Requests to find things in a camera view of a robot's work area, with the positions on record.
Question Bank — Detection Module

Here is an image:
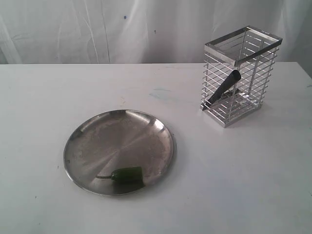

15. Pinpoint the green jalapeno pepper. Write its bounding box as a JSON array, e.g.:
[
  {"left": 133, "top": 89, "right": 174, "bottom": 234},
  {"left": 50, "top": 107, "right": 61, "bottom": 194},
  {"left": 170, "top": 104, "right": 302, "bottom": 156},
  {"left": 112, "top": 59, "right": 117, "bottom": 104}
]
[{"left": 96, "top": 167, "right": 143, "bottom": 183}]

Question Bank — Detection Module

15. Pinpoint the black handled knife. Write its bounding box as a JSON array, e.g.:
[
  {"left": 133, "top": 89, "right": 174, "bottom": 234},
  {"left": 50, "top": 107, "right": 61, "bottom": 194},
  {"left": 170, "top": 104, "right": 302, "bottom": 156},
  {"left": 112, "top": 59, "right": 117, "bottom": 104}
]
[{"left": 202, "top": 70, "right": 241, "bottom": 111}]

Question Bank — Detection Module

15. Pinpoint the round stainless steel plate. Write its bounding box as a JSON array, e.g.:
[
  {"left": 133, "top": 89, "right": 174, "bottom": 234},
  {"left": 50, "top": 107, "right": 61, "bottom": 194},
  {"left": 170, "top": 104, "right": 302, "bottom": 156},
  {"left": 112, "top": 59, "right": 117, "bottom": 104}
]
[{"left": 63, "top": 110, "right": 176, "bottom": 196}]

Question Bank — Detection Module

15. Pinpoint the white backdrop curtain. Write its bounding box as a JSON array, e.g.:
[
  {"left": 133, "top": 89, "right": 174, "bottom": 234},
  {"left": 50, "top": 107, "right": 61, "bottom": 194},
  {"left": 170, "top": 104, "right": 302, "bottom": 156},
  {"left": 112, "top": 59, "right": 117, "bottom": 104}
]
[{"left": 0, "top": 0, "right": 312, "bottom": 64}]

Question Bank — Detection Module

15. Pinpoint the chrome wire utensil holder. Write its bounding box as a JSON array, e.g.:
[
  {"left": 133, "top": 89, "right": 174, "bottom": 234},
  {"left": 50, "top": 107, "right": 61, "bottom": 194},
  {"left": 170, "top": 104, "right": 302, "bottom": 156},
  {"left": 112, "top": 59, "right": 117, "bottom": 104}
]
[{"left": 200, "top": 25, "right": 282, "bottom": 128}]

